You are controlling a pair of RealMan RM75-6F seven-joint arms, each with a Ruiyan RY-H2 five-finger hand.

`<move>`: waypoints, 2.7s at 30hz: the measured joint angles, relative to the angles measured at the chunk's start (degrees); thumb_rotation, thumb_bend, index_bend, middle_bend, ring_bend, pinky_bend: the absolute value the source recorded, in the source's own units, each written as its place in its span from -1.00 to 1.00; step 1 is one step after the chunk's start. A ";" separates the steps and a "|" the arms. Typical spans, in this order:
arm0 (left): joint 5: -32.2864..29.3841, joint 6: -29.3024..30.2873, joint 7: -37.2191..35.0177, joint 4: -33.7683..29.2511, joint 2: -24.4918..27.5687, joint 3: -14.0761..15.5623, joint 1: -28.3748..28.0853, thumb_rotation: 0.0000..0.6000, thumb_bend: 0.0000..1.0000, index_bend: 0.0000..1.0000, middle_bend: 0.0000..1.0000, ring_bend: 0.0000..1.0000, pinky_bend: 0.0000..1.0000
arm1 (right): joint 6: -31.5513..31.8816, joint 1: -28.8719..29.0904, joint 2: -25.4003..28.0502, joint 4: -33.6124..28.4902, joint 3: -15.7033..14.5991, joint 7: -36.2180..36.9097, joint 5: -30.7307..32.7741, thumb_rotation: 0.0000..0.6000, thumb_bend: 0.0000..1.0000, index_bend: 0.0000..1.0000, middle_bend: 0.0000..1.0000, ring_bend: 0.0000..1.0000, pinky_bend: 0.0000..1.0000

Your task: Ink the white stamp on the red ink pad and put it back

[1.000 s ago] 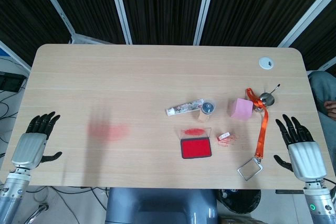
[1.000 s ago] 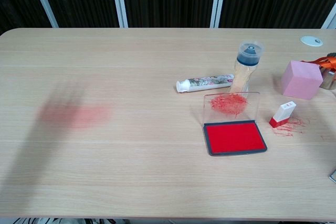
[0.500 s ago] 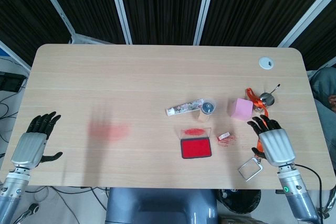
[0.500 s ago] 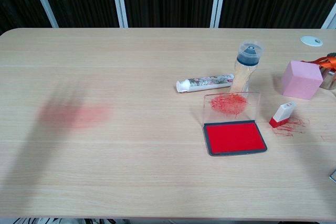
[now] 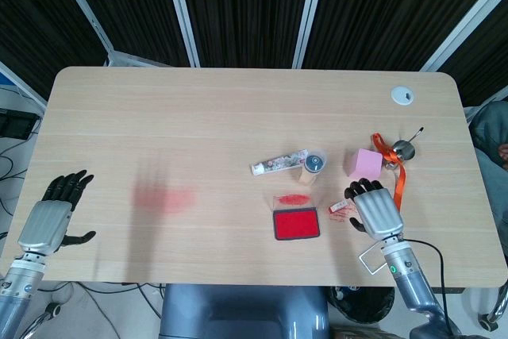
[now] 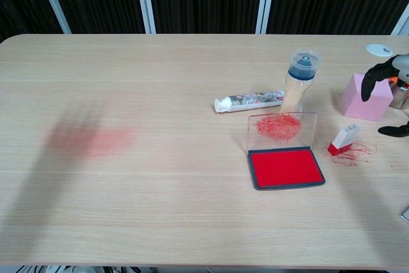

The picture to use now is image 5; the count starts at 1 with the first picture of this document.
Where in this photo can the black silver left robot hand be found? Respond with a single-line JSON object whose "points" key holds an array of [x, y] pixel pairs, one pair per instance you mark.
{"points": [[47, 218]]}

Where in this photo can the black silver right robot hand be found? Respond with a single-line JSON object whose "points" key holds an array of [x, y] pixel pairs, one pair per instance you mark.
{"points": [[377, 212]]}

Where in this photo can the red white stamp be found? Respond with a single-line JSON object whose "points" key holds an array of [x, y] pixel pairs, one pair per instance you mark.
{"points": [[339, 206]]}

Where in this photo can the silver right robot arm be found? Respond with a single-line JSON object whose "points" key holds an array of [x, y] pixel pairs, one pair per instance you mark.
{"points": [[409, 279]]}

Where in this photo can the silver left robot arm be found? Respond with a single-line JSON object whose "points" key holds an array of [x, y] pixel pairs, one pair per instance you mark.
{"points": [[20, 279]]}

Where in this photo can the orange ribbon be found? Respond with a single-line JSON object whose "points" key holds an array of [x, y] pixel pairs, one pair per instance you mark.
{"points": [[400, 180]]}

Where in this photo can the pink cube box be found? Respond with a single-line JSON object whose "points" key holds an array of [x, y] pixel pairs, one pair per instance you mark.
{"points": [[368, 163]]}

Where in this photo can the small metal bell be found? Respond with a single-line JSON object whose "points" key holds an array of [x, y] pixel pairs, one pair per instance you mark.
{"points": [[405, 150]]}

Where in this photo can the clear bottle dark blue cap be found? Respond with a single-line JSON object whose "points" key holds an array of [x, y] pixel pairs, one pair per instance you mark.
{"points": [[314, 163]]}

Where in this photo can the red ink pad clear lid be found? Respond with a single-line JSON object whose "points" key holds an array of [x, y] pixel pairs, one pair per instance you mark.
{"points": [[296, 226]]}

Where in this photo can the thin black-tipped brush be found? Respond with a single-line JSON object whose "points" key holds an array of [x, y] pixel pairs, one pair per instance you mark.
{"points": [[416, 133]]}

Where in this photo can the black trash bin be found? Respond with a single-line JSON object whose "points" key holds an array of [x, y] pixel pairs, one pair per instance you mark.
{"points": [[365, 303]]}

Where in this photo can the black box device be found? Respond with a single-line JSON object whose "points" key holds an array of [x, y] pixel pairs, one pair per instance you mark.
{"points": [[16, 122]]}

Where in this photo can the floral printed white tube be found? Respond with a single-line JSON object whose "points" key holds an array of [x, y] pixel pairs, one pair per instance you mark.
{"points": [[278, 162]]}

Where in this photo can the seated person in grey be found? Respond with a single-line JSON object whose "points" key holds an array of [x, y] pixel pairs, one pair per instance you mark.
{"points": [[490, 136]]}

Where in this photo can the chrome chair base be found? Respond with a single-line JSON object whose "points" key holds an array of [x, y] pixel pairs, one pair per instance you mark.
{"points": [[494, 311]]}

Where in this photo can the blue-grey robot torso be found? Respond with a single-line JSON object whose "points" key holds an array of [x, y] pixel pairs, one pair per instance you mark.
{"points": [[242, 313]]}

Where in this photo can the white partition frame post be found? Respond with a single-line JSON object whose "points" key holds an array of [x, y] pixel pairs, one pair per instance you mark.
{"points": [[85, 13], [310, 9], [182, 9], [464, 25]]}

